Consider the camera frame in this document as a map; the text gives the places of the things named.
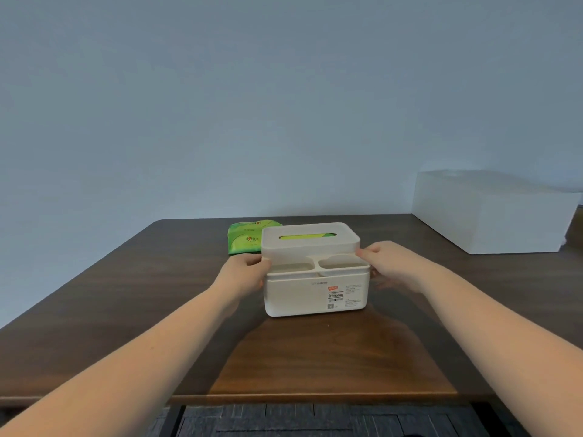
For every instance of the person's left hand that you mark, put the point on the person's left hand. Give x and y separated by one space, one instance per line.
239 277

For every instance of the person's right hand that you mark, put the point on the person's right hand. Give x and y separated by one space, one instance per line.
401 268

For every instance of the person's left thumb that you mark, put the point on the person's left thumb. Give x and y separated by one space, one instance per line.
259 262

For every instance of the person's right thumb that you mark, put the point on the person's right thumb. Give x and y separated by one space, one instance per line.
371 253

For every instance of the white tissue box lid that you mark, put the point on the white tissue box lid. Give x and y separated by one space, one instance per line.
309 248

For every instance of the white tissue box base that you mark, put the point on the white tissue box base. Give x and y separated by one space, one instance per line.
314 291

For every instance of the person's left forearm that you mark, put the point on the person's left forearm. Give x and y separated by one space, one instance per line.
114 359

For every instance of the person's right forearm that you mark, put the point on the person's right forearm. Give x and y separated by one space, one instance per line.
492 332

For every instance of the green tissue packet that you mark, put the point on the green tissue packet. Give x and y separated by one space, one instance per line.
243 241

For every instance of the green tissue pack in box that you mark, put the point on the green tissue pack in box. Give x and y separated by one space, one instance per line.
307 236

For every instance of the large white storage box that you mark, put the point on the large white storage box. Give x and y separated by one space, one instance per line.
496 213

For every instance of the dark grey rug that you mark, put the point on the dark grey rug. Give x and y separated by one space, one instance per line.
328 423

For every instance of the black table leg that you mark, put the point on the black table leg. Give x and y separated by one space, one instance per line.
173 423
494 421

